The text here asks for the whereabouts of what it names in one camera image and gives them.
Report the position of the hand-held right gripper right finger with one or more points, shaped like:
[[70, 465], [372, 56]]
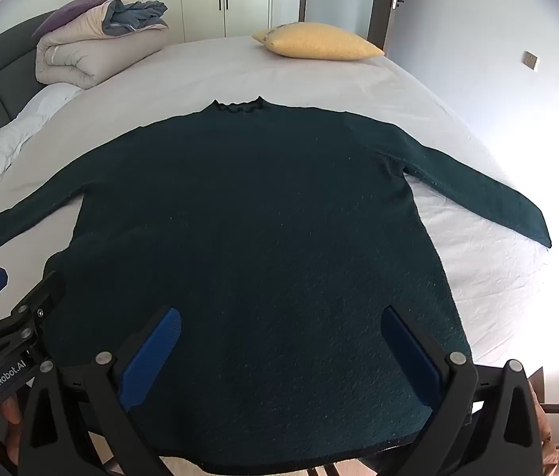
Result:
[[408, 357]]

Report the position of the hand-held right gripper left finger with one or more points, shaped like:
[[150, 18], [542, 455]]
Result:
[[155, 352]]

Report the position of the dark green sweater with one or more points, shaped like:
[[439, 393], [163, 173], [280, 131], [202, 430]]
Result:
[[259, 233]]

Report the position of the white pillow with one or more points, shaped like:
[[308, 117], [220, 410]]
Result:
[[6, 144]]

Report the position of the orange brown cloth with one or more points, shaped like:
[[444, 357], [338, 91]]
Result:
[[542, 421]]

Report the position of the folded beige duvet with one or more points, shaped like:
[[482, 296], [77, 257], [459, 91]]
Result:
[[86, 54]]

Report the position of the bed with white sheet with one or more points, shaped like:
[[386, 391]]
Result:
[[359, 99]]

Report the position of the purple pillow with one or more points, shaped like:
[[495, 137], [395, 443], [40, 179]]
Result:
[[76, 10]]

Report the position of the blue grey blanket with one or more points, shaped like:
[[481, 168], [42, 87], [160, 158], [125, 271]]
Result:
[[130, 17]]

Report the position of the yellow pillow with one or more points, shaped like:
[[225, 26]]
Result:
[[319, 42]]

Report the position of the cream wardrobe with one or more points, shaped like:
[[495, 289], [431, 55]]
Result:
[[200, 0]]

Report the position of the brass wall socket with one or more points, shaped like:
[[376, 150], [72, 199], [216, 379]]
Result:
[[531, 60]]

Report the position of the door with brown frame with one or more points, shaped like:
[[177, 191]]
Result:
[[339, 10]]

